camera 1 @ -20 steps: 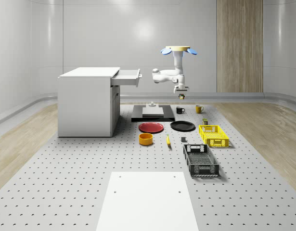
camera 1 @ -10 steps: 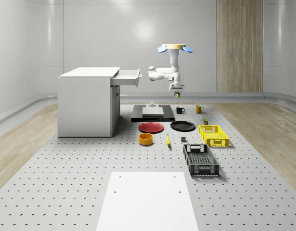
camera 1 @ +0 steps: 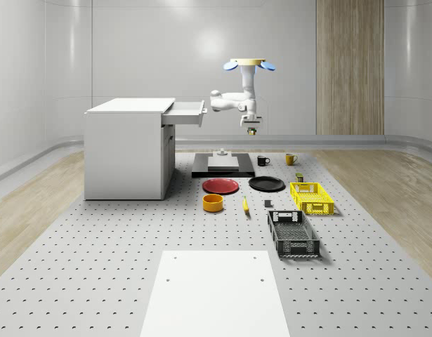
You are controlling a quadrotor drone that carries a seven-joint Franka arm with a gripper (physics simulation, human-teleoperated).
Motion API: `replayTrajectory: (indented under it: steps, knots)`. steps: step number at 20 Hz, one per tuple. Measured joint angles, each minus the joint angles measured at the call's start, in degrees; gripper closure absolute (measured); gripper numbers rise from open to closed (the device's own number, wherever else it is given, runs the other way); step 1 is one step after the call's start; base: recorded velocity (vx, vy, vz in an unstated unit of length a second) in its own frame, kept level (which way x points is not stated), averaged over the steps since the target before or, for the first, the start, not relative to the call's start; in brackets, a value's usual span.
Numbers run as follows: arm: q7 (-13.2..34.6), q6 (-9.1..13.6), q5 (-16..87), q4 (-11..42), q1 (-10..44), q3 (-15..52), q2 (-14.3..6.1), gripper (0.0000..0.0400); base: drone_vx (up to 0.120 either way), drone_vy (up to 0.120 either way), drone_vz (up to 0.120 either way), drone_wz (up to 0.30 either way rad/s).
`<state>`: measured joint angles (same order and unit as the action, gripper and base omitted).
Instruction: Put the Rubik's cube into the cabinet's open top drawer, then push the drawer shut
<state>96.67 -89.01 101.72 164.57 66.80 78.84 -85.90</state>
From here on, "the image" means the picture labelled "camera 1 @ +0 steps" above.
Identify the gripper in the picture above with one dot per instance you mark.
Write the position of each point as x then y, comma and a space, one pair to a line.
250, 121

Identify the puzzle cube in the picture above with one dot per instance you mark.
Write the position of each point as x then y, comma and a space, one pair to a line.
251, 132

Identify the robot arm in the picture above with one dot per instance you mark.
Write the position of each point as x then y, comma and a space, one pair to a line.
249, 87

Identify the black mug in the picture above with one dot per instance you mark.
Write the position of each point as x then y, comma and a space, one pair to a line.
262, 161

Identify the black stove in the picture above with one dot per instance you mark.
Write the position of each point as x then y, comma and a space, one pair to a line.
222, 165

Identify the yellow mug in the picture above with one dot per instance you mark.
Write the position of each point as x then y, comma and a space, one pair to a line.
290, 159

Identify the drone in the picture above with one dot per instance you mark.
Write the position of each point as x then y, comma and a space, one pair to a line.
250, 62

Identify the black plate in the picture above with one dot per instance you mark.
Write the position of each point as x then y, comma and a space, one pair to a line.
266, 183

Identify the white drawer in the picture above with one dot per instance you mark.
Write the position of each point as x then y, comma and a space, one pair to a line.
182, 114

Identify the red plate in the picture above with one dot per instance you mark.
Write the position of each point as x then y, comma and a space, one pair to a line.
221, 186

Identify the flat-sided can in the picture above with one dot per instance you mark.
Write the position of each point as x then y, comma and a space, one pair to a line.
299, 177

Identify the grey cube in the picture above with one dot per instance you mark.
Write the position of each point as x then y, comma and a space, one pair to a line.
268, 203

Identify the banana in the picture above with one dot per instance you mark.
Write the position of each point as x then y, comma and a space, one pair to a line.
246, 206

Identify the yellow bowl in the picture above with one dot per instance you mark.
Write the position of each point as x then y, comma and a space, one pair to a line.
213, 205

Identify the yellow basket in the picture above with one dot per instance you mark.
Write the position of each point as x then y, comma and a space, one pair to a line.
312, 198

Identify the dark grey basket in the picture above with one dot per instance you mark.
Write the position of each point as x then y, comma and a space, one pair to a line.
293, 233

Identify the white cabinet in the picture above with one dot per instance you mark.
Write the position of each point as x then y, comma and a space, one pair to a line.
124, 151

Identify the white board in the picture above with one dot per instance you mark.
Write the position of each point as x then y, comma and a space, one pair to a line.
215, 295

